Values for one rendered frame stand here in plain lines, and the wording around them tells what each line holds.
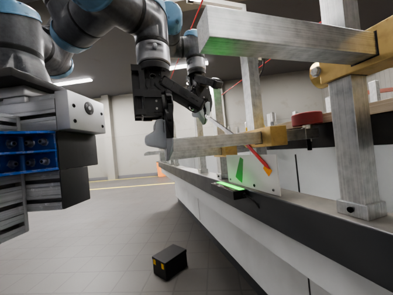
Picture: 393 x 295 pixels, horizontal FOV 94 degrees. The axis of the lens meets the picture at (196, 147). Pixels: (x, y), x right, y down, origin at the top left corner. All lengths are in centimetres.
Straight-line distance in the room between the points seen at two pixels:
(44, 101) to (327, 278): 71
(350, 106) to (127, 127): 768
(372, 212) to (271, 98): 720
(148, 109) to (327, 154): 53
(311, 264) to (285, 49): 44
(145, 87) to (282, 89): 739
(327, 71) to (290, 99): 733
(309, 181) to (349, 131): 38
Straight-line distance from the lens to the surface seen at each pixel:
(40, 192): 56
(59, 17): 53
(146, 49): 44
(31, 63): 68
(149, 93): 40
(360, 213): 38
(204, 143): 43
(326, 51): 29
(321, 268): 51
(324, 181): 69
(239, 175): 62
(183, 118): 718
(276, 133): 49
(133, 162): 771
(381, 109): 59
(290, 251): 57
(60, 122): 52
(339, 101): 38
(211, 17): 21
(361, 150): 37
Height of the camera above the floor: 83
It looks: 1 degrees up
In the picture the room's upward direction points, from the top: 6 degrees counter-clockwise
